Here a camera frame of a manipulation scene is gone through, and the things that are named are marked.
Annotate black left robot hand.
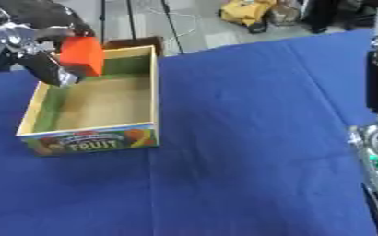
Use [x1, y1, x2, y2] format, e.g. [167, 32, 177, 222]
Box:
[0, 0, 98, 89]

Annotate orange block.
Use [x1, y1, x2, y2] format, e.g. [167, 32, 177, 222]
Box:
[58, 35, 107, 78]

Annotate dark brown box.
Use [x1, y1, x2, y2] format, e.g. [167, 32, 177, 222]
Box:
[101, 35, 167, 57]

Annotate printed wooden box green inside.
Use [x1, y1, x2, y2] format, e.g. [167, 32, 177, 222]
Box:
[15, 44, 162, 158]

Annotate black tripod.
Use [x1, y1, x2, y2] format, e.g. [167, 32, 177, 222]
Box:
[97, 0, 188, 55]

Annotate yellow bag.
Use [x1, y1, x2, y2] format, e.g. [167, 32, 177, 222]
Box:
[216, 0, 279, 34]

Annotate white cable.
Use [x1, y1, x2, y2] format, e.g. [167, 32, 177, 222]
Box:
[145, 6, 201, 41]

